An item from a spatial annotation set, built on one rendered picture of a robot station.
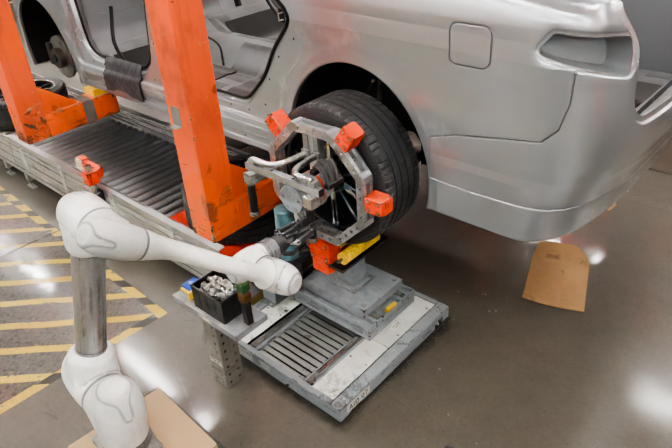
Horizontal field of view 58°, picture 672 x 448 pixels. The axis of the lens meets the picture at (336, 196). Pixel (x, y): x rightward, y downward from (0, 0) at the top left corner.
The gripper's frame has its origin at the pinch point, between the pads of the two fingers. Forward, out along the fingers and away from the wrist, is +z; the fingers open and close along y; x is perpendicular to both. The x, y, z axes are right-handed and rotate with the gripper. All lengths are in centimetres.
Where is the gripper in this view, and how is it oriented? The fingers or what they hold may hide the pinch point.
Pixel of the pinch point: (311, 222)
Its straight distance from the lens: 237.3
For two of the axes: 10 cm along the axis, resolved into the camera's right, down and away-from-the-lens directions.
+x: -0.6, -8.7, -5.0
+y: 7.5, 2.9, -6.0
